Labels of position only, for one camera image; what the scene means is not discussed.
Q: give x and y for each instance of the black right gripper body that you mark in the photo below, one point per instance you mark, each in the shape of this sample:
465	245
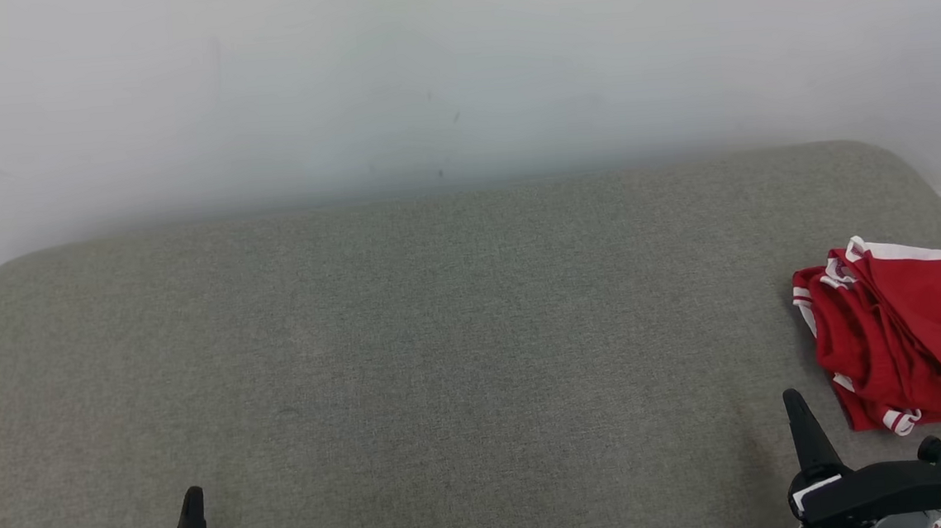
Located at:
884	492

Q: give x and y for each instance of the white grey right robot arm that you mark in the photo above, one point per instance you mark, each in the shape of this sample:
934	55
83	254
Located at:
911	523

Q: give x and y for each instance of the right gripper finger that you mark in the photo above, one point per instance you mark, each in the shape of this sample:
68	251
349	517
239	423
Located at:
810	439
931	449

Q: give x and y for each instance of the red white shorts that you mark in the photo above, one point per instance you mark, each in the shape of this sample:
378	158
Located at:
937	306

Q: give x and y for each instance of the red white striped jersey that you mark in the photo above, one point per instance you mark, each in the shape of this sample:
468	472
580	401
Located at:
845	354

